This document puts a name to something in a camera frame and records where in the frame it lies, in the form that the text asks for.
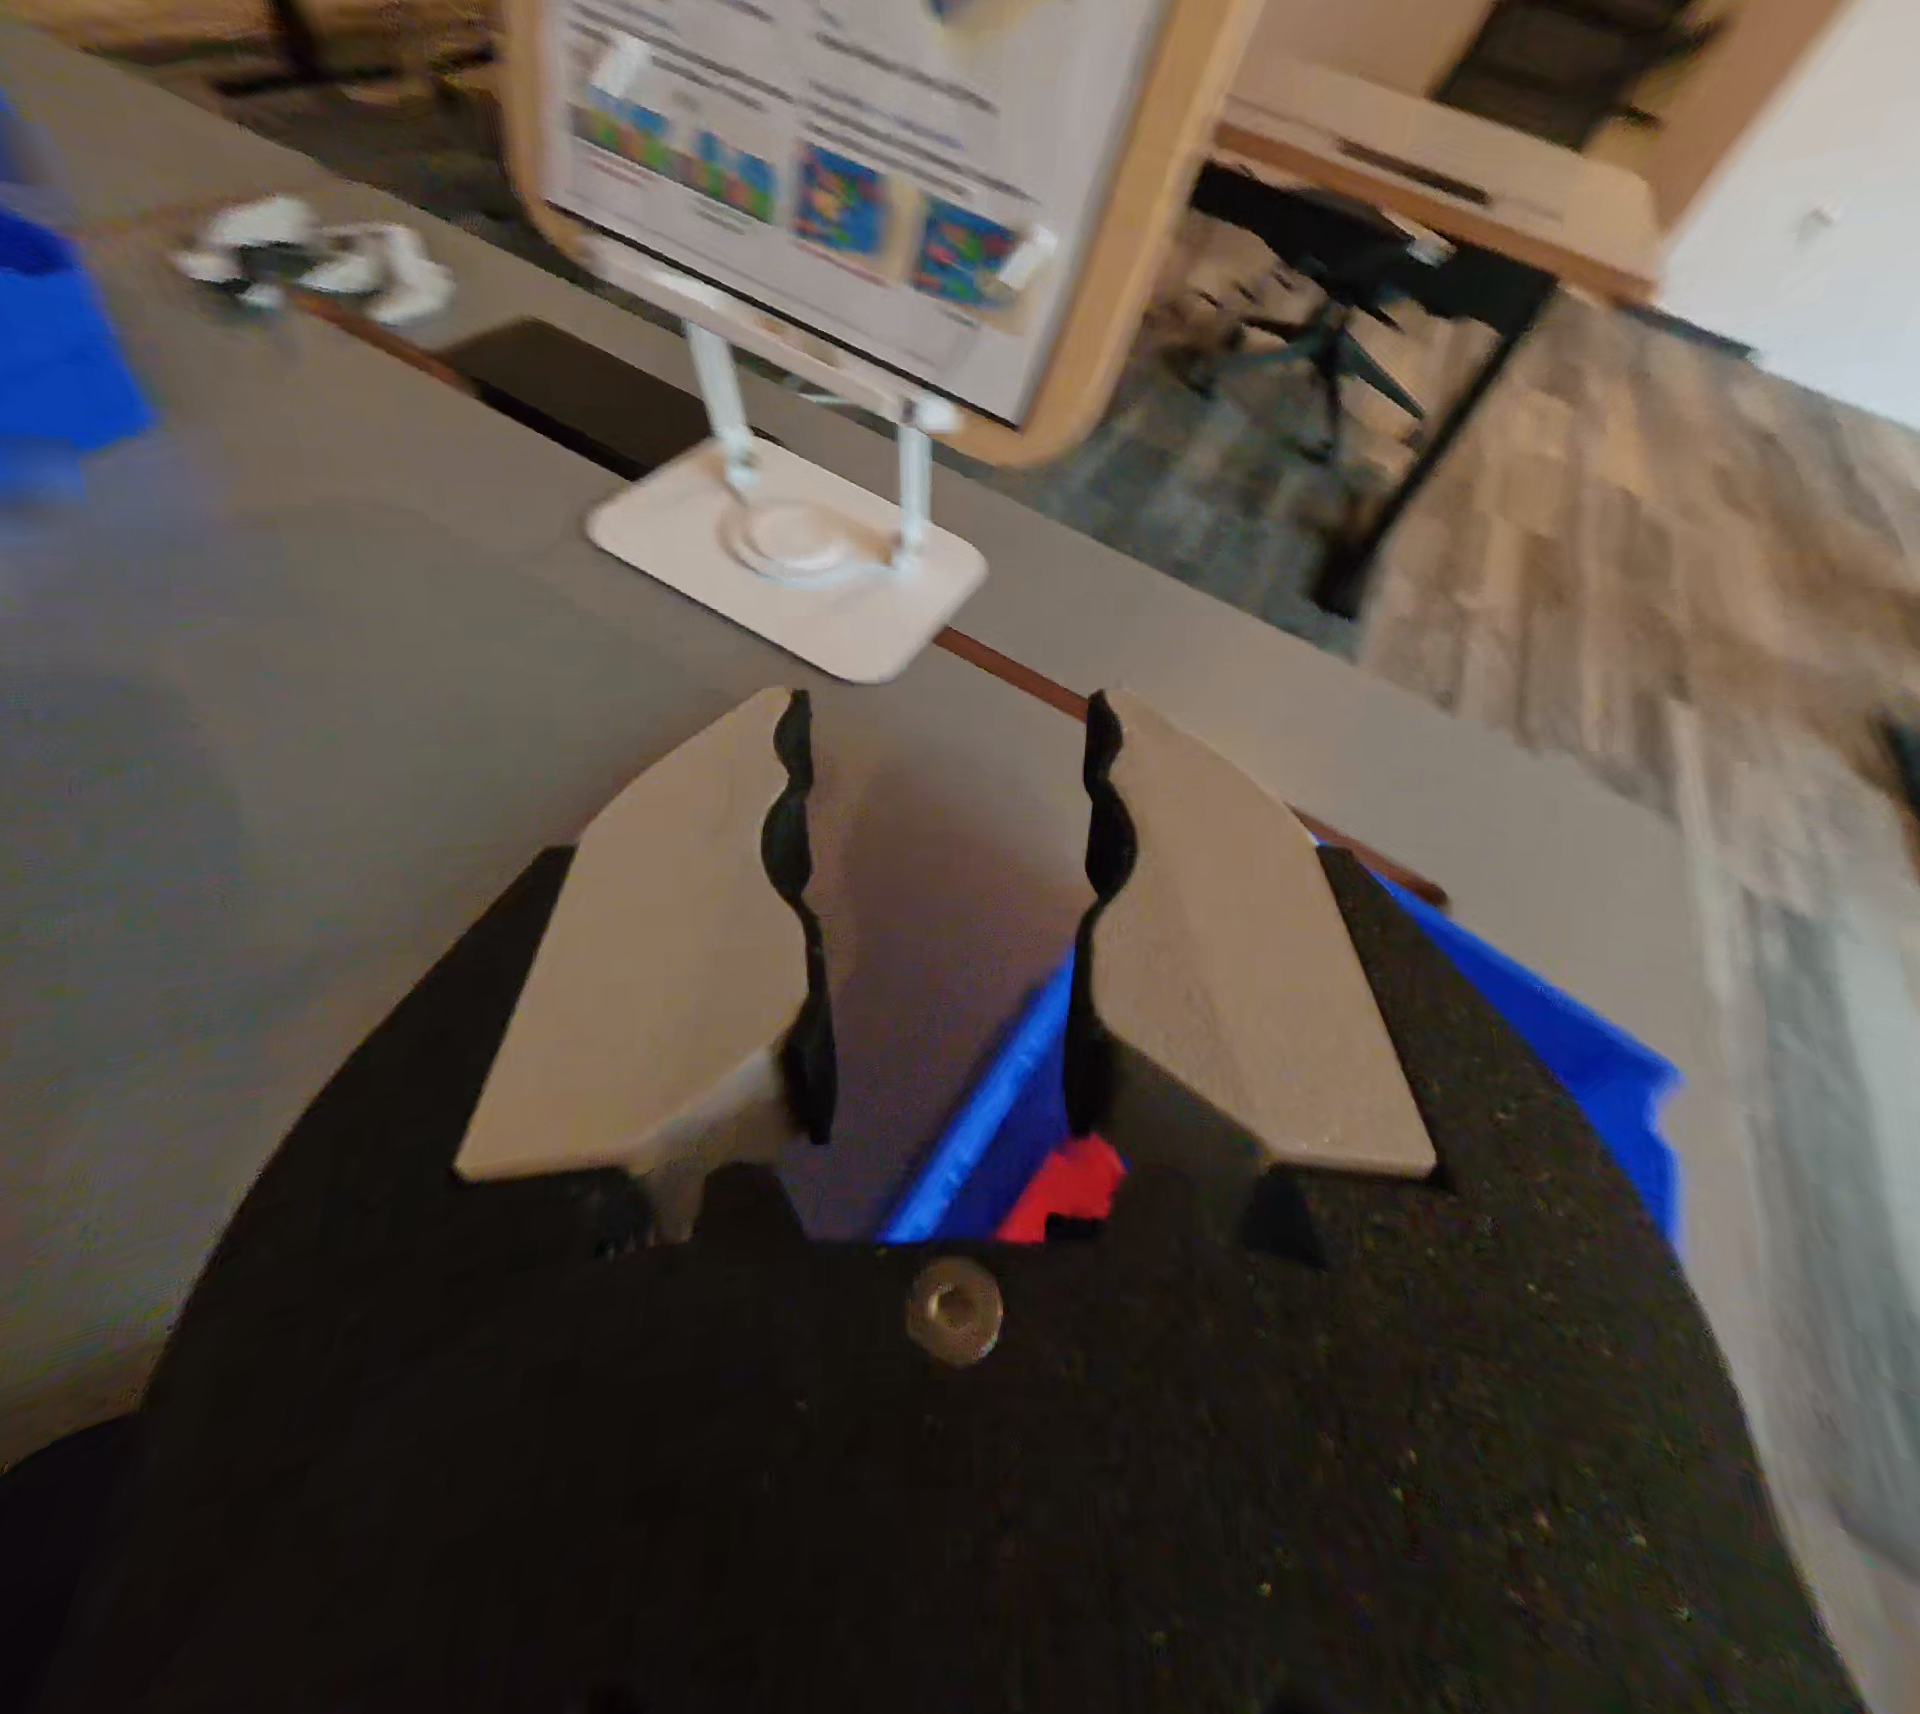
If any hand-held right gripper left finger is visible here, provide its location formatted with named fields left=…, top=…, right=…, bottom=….
left=456, top=683, right=841, bottom=1184

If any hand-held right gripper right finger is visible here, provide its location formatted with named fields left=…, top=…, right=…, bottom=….
left=1066, top=685, right=1443, bottom=1182

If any red mega block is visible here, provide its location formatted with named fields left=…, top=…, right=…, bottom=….
left=1002, top=1137, right=1130, bottom=1248

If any blue plastic bin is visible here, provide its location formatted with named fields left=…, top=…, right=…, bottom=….
left=870, top=860, right=1681, bottom=1250

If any blue plastic object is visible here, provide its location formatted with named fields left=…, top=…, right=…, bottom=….
left=0, top=95, right=158, bottom=504

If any instruction poster on stand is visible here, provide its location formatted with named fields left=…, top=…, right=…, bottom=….
left=480, top=0, right=1292, bottom=472

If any printed instruction sheet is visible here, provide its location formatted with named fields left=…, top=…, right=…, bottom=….
left=556, top=0, right=1233, bottom=417

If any black table cable hatch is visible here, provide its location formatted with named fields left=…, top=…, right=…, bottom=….
left=452, top=319, right=728, bottom=488

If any wooden table frame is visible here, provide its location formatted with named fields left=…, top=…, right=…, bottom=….
left=1202, top=50, right=1670, bottom=624

